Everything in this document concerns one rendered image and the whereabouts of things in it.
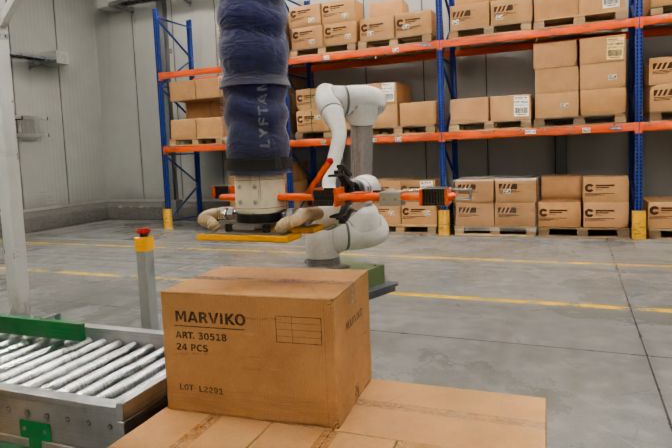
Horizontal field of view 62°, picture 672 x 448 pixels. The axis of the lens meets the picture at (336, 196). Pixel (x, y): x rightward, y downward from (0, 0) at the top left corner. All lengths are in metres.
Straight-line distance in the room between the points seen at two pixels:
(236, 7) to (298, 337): 1.04
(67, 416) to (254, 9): 1.46
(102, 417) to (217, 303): 0.53
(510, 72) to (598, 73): 1.87
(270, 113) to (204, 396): 0.94
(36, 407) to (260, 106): 1.28
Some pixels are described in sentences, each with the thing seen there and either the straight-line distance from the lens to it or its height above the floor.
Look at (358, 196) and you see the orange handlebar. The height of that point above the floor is 1.23.
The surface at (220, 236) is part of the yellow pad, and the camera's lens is 1.85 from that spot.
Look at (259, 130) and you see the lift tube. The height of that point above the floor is 1.45.
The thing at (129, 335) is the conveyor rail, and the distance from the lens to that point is 2.80.
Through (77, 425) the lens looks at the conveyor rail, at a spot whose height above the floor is 0.51.
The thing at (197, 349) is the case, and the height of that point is 0.76.
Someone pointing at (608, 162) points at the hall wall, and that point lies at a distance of 10.07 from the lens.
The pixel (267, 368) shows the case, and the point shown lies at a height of 0.71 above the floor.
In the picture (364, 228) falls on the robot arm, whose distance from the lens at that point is 2.58.
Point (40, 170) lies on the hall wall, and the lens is 13.13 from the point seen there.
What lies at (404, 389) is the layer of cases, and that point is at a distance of 2.07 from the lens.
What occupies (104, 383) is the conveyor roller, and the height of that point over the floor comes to 0.54.
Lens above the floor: 1.38
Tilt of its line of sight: 5 degrees down
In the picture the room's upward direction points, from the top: 2 degrees counter-clockwise
